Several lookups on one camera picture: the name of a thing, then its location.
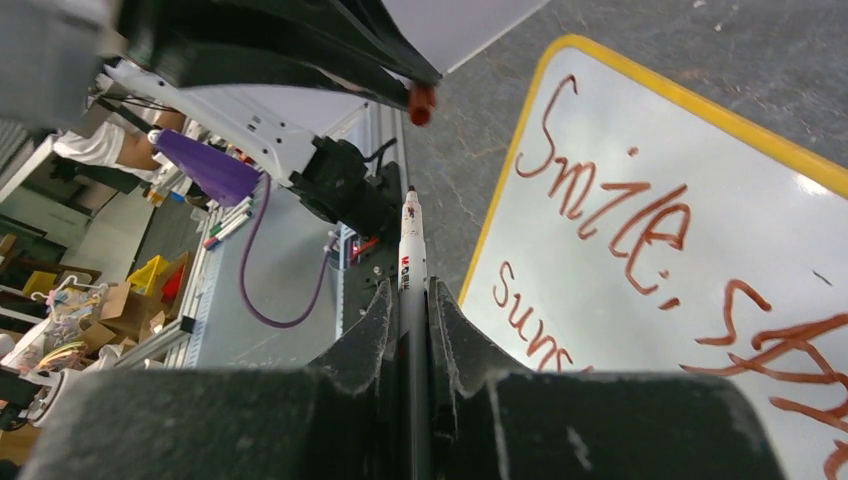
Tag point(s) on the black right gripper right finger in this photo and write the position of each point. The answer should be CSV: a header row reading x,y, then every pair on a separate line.
x,y
494,418

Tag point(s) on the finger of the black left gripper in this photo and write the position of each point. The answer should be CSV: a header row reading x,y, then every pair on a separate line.
x,y
197,75
357,42

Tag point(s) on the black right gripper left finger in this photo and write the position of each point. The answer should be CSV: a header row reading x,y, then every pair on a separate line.
x,y
330,419

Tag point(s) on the red marker cap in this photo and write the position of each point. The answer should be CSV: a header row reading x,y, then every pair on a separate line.
x,y
421,104

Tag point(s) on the white whiteboard marker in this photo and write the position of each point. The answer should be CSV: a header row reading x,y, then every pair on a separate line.
x,y
415,450

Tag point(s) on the yellow framed whiteboard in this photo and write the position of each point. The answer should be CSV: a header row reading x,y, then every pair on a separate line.
x,y
637,225

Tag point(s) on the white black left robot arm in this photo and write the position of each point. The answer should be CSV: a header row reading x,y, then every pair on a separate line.
x,y
328,176

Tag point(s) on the person forearm in background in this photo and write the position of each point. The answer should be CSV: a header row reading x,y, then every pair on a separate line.
x,y
136,150

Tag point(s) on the purple cone object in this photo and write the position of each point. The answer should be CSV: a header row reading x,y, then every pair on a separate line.
x,y
225,179

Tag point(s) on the spare markers on table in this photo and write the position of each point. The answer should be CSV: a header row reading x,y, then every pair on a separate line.
x,y
230,222

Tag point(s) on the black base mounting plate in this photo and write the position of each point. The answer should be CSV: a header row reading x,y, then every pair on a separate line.
x,y
369,261

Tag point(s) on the cardboard boxes clutter pile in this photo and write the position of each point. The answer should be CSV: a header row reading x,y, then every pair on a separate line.
x,y
80,320

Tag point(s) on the blue slotted cable duct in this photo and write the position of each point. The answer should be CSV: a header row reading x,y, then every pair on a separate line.
x,y
203,299

